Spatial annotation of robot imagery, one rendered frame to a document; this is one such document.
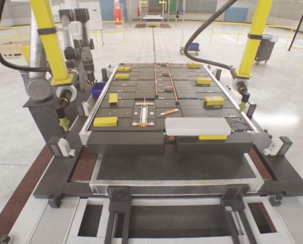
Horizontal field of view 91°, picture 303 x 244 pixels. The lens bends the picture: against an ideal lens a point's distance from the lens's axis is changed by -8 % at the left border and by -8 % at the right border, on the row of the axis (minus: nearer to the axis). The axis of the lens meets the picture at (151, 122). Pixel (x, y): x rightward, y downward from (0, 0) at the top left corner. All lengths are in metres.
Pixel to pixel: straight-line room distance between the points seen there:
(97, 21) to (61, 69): 8.46
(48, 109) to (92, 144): 1.13
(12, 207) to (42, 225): 1.35
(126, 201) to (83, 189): 0.26
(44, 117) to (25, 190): 0.91
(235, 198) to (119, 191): 0.62
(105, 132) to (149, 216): 0.53
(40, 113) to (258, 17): 2.00
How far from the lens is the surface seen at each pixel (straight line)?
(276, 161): 1.36
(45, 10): 0.74
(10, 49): 9.80
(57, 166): 1.22
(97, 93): 1.85
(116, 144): 0.90
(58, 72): 0.77
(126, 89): 1.68
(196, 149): 0.94
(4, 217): 2.37
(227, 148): 1.00
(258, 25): 0.98
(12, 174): 2.75
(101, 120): 1.20
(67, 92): 0.78
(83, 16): 2.53
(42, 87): 1.64
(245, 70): 1.02
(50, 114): 2.02
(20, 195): 2.44
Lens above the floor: 1.71
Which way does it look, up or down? 37 degrees down
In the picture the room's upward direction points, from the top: straight up
